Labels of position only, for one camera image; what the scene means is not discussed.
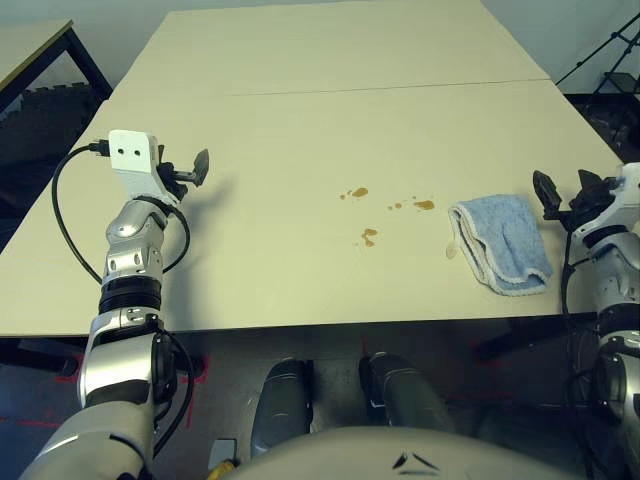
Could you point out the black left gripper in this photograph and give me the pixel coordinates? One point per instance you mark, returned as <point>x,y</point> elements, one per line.
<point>172,177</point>

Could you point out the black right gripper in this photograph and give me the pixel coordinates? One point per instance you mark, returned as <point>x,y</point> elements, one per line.
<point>590,205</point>

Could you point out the light blue terry rag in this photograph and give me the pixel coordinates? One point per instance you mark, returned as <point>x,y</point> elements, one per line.
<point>510,235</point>

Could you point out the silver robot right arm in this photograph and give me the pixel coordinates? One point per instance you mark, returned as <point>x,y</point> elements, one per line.
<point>620,260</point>

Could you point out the black foam floor mat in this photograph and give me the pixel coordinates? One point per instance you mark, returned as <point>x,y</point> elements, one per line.
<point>610,125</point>
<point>40,130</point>

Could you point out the black tripod stand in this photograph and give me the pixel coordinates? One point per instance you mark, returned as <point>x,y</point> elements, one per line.
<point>617,81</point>

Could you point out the large brown liquid puddle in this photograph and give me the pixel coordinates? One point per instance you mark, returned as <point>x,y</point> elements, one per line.
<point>359,192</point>
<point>369,237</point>
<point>425,204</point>

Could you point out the black table base bar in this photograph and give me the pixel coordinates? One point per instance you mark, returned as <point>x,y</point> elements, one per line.
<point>45,352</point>
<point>525,340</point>

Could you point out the dark grey robot left leg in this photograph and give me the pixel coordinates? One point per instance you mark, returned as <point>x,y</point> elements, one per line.
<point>280,400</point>

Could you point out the dark grey robot leg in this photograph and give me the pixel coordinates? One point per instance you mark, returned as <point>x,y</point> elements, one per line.
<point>280,400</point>
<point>405,390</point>

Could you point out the dark grey robot right leg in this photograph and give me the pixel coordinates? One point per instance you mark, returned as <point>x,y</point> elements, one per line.
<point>405,390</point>

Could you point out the small grey box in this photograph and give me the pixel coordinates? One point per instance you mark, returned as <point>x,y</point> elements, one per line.
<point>222,452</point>

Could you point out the yellow plug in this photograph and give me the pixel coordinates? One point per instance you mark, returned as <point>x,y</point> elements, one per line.
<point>223,471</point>

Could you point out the grey robot torso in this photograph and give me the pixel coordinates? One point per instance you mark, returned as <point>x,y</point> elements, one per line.
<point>350,455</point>

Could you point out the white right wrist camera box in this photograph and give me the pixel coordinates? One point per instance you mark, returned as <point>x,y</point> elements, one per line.
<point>631,187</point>

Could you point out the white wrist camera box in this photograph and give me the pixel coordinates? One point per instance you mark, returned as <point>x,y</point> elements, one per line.
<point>631,187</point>
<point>130,155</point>

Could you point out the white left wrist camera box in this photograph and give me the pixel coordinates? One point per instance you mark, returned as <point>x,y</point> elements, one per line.
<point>130,155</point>

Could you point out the beige side table black frame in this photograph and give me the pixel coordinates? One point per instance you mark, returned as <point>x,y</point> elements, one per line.
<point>30,45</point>

